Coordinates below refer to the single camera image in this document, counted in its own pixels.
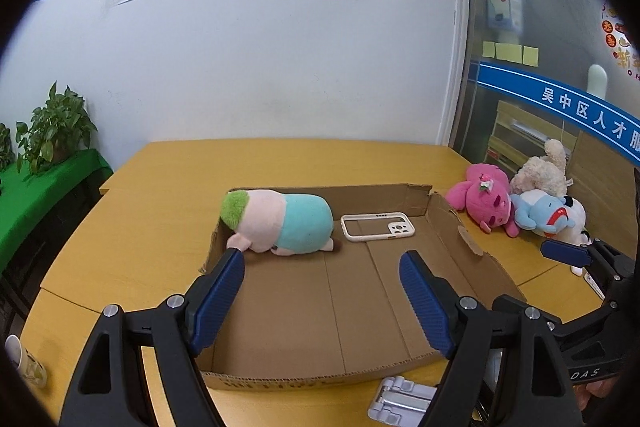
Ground white folding phone stand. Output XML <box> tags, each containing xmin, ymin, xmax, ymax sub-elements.
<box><xmin>368</xmin><ymin>376</ymin><xmax>437</xmax><ymax>427</ymax></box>

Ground blue white plush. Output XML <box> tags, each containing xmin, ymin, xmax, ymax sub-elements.
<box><xmin>510</xmin><ymin>188</ymin><xmax>591</xmax><ymax>246</ymax></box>

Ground patterned paper cup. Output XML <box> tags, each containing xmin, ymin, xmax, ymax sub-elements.
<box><xmin>4</xmin><ymin>335</ymin><xmax>48</xmax><ymax>389</ymax></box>

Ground beige bunny plush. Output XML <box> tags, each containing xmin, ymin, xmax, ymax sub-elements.
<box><xmin>510</xmin><ymin>139</ymin><xmax>573</xmax><ymax>197</ymax></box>

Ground pink bear plush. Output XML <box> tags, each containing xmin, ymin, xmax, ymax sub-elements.
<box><xmin>445</xmin><ymin>164</ymin><xmax>520</xmax><ymax>237</ymax></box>

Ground white phone case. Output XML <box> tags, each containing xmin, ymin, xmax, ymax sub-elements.
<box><xmin>340</xmin><ymin>211</ymin><xmax>416</xmax><ymax>243</ymax></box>

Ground brown cardboard box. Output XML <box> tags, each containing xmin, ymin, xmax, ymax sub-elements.
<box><xmin>196</xmin><ymin>184</ymin><xmax>524</xmax><ymax>391</ymax></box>

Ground yellow sticky notes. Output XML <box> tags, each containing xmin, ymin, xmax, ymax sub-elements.
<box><xmin>482</xmin><ymin>41</ymin><xmax>539</xmax><ymax>67</ymax></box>

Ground green cloth side table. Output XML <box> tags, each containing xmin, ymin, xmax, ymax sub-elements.
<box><xmin>0</xmin><ymin>148</ymin><xmax>113</xmax><ymax>271</ymax></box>

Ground pink teal plush toy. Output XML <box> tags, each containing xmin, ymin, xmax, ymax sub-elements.
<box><xmin>220</xmin><ymin>188</ymin><xmax>342</xmax><ymax>257</ymax></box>

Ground potted green plant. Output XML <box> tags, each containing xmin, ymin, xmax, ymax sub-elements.
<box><xmin>15</xmin><ymin>82</ymin><xmax>98</xmax><ymax>174</ymax></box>

